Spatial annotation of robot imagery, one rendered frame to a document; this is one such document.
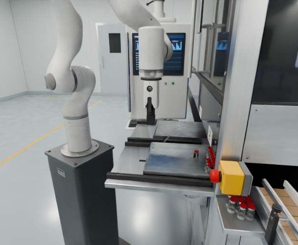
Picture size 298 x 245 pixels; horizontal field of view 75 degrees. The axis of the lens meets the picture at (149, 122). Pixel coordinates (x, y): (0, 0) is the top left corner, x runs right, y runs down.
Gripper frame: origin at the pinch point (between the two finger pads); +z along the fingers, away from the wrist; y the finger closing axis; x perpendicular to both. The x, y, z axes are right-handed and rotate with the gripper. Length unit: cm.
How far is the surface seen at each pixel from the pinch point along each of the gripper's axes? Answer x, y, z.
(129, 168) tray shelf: 8.9, 0.0, 22.3
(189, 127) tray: -20, 51, 22
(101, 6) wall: 201, 548, -148
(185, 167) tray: -14.3, 3.5, 22.1
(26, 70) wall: 477, 552, 32
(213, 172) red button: -20.4, -19.0, 9.0
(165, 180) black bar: -6.5, -8.1, 20.8
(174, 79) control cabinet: -9, 90, -4
